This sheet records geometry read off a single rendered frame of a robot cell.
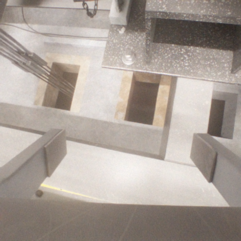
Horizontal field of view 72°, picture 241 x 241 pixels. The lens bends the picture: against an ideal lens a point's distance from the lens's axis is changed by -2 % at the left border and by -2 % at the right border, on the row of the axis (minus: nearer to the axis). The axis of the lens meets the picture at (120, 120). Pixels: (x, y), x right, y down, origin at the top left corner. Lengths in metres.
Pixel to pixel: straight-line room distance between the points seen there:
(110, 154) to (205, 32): 0.44
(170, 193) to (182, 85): 0.29
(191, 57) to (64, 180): 0.50
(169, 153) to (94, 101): 0.85
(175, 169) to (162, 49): 0.34
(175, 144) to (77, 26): 1.27
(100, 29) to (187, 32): 0.98
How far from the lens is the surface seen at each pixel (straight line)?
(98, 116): 1.19
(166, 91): 1.19
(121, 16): 0.56
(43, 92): 1.42
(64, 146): 0.17
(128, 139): 1.14
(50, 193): 0.97
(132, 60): 0.51
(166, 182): 0.48
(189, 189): 0.50
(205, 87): 0.52
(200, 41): 0.56
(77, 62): 1.38
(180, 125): 0.48
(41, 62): 1.06
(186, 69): 0.52
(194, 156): 0.17
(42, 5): 1.14
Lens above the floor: 1.13
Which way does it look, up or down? 78 degrees down
